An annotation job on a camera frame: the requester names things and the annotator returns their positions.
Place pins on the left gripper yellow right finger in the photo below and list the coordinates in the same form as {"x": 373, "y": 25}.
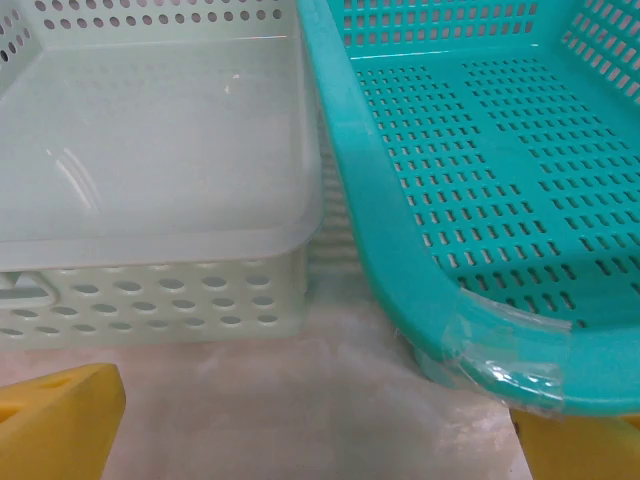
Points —
{"x": 585, "y": 450}

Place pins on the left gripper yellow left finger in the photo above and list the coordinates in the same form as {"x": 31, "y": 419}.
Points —
{"x": 55, "y": 430}

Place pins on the clear tape strip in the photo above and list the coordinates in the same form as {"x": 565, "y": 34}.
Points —
{"x": 500, "y": 375}

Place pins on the light green plastic basket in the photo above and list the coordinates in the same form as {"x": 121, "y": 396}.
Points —
{"x": 150, "y": 150}

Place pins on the teal plastic basket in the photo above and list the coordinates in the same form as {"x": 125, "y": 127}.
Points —
{"x": 450, "y": 165}

